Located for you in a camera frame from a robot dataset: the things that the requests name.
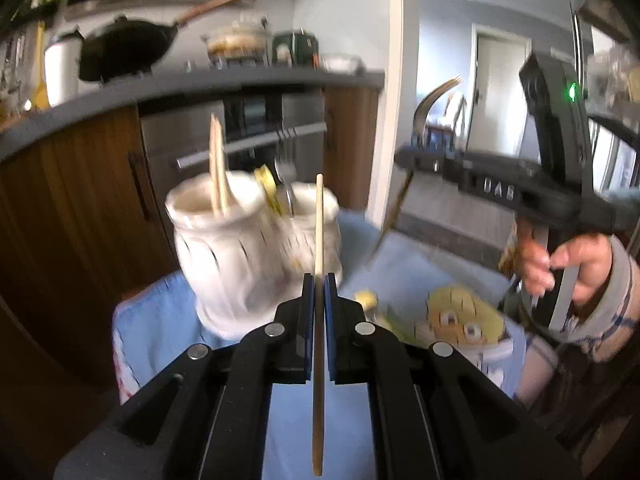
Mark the wooden chopstick in holder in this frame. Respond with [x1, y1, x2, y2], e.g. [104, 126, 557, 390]
[209, 114, 221, 216]

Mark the white stained cooking pot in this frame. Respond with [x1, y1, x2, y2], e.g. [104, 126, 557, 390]
[201, 18, 271, 70]

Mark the white bowl on counter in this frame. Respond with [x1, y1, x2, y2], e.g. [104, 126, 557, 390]
[320, 53, 364, 75]

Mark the white interior door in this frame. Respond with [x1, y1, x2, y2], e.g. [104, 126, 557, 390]
[466, 24, 532, 157]

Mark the gold fork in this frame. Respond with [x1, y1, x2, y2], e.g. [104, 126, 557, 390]
[367, 76, 461, 266]

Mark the grey striped sleeve forearm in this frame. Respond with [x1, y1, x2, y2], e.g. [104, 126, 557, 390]
[547, 236, 639, 362]

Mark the grey kitchen countertop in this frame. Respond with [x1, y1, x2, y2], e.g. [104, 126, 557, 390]
[1, 66, 385, 160]

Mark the silver fork in holder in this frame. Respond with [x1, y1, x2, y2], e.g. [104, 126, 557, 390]
[274, 141, 297, 217]

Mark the white ceramic double utensil holder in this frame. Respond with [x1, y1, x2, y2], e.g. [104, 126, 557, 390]
[165, 171, 343, 339]

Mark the yellow handled utensil on cloth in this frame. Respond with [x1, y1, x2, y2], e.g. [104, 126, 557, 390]
[354, 289, 398, 332]

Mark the stainless steel built-in oven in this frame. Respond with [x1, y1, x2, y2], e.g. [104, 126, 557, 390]
[138, 87, 326, 242]

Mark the white tumbler black lid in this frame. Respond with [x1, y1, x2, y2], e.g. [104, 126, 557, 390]
[44, 29, 84, 107]

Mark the yellow handled utensil in holder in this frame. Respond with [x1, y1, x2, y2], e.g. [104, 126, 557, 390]
[254, 165, 282, 216]

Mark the yellow spatula hanging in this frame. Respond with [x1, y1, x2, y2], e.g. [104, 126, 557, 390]
[32, 21, 49, 112]

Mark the wooden cabinet door black handle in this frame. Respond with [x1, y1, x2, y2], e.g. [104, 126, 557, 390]
[1, 106, 177, 390]

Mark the person's right hand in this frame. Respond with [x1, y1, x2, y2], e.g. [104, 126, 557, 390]
[516, 217, 613, 308]

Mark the long wooden chopstick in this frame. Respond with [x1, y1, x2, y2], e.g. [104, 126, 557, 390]
[311, 174, 324, 477]

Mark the light blue cartoon cloth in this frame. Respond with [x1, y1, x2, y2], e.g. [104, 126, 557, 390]
[112, 209, 528, 480]

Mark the right wooden cabinet door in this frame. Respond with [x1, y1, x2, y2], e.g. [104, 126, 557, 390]
[323, 88, 378, 211]

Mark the black wok wooden handle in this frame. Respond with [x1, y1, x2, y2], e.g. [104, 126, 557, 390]
[78, 0, 239, 82]

